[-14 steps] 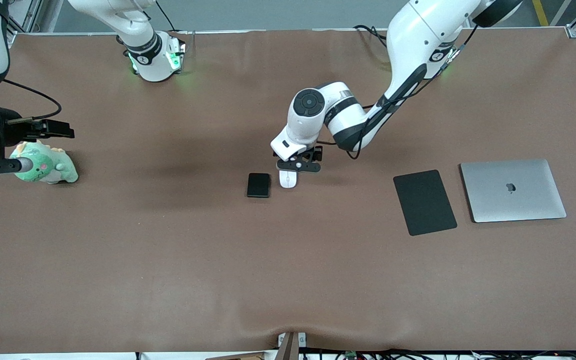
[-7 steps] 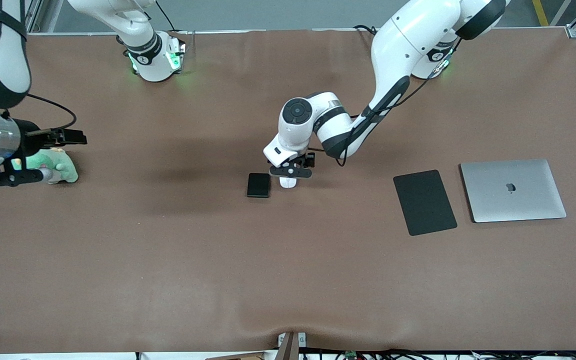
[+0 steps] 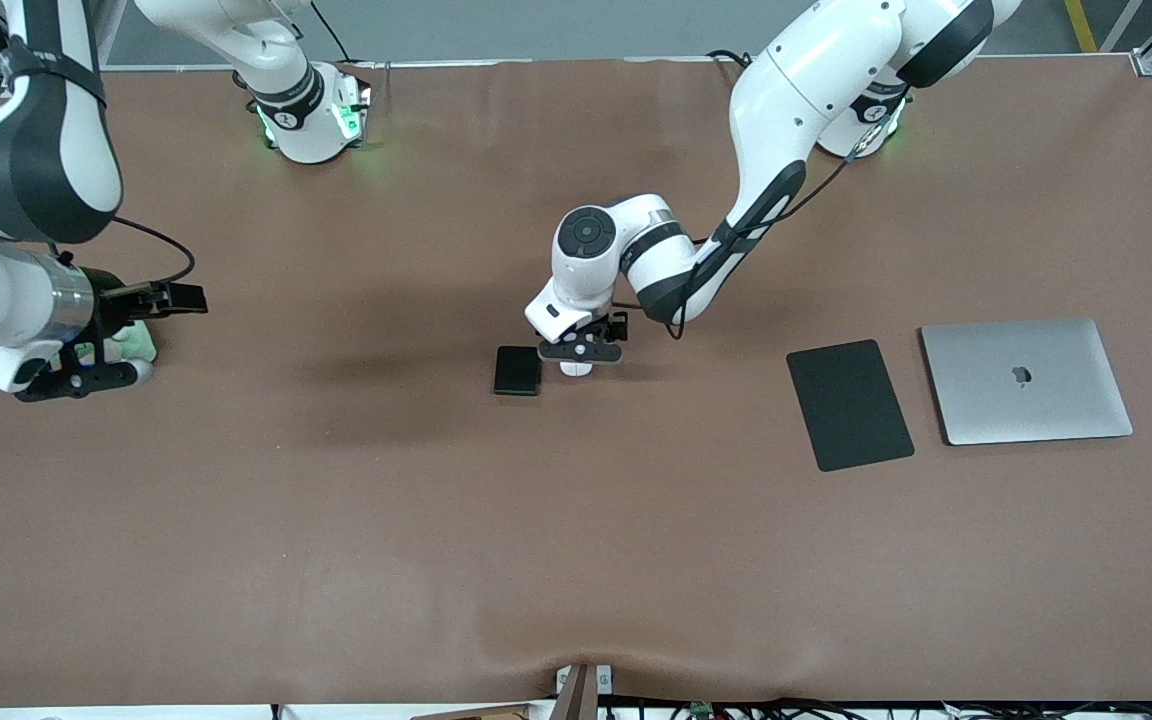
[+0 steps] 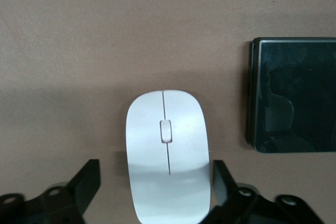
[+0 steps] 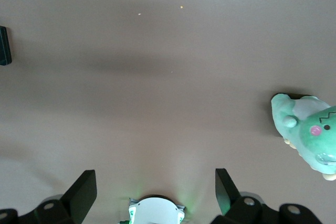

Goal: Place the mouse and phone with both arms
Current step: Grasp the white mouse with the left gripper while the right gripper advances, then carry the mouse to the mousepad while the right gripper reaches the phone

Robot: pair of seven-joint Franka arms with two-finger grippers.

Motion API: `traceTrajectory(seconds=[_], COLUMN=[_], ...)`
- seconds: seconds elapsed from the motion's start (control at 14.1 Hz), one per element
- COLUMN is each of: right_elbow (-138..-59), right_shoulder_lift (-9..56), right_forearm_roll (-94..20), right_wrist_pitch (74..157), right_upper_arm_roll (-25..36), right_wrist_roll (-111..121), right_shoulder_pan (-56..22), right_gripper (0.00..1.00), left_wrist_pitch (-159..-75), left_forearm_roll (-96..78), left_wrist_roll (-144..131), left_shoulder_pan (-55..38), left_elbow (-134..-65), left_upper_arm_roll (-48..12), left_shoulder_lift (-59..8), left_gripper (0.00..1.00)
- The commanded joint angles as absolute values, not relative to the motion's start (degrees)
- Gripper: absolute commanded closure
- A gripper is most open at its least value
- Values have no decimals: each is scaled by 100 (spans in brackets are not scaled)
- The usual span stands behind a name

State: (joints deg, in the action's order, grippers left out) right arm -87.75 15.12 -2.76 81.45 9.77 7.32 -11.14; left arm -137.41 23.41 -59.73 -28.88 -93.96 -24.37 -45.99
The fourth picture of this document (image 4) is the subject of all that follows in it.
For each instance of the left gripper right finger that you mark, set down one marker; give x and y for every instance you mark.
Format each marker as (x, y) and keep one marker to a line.
(228, 190)

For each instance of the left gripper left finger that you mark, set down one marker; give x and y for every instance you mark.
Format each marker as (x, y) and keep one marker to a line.
(81, 190)

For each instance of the white computer mouse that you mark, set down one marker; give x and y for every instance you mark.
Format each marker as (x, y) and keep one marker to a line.
(168, 155)

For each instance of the black phone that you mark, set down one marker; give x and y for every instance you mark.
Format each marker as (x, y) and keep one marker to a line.
(296, 95)

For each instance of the brown table cover mat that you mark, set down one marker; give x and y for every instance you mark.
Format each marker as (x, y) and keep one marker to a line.
(105, 37)

